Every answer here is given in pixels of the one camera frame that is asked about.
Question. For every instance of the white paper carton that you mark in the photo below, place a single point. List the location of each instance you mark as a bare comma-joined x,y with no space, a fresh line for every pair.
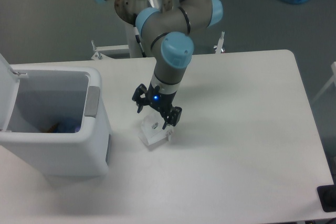
151,130

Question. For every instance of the right table clamp bolt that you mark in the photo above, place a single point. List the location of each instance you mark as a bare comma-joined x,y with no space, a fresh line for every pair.
219,47

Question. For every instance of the table clamp bolt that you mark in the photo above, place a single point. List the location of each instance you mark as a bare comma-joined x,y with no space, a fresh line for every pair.
96,53
219,47

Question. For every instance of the white furniture frame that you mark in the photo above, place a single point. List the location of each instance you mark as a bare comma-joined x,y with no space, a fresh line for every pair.
330,82

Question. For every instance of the black device at table edge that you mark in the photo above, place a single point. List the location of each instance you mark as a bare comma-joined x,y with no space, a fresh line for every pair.
326,195

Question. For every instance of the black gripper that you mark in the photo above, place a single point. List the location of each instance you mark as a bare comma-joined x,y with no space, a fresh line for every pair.
159,102

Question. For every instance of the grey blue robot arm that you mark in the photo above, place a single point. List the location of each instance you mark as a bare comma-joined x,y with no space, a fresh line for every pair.
166,35

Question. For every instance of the blue trash inside can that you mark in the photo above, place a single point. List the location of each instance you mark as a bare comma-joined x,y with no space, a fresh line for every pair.
68,125

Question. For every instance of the left table clamp bolt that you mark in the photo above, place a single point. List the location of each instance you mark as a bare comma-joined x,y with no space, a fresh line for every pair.
96,53

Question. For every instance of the white trash can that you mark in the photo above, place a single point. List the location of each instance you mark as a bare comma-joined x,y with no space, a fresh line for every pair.
33,98

